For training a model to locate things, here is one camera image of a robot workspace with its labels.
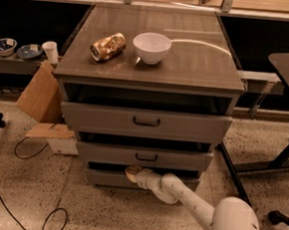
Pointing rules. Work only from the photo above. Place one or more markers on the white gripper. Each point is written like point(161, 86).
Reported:
point(142, 177)

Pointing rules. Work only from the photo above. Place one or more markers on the grey bottom drawer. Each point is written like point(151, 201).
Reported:
point(109, 178)

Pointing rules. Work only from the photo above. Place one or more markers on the grey drawer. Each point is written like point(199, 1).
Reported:
point(109, 178)
point(146, 123)
point(145, 157)

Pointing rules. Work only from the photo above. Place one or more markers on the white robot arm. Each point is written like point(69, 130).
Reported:
point(231, 213)

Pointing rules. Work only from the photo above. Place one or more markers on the grey middle drawer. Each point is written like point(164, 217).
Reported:
point(145, 157)

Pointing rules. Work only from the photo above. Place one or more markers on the grey top drawer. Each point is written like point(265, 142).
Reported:
point(146, 123)

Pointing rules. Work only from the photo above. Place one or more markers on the grey drawer cabinet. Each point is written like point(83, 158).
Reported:
point(197, 75)

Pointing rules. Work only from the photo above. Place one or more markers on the white box on floor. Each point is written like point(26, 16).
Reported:
point(63, 146)

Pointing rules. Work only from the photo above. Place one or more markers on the flat cardboard piece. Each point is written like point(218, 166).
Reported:
point(50, 130)

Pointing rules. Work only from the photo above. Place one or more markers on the leaning cardboard sheet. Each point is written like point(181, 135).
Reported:
point(41, 99)

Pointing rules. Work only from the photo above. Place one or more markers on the white bowl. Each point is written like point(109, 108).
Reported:
point(152, 47)

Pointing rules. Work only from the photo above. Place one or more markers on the crushed gold soda can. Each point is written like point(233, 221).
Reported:
point(108, 47)

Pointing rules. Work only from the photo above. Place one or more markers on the black caster foot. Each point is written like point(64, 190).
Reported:
point(276, 217)

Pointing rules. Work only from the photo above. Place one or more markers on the white paper cup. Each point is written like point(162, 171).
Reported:
point(51, 50)

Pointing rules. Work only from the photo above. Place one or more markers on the blue bowl on shelf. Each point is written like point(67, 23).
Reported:
point(30, 52)

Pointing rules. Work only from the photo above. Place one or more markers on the grey low shelf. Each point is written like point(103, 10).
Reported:
point(13, 65)

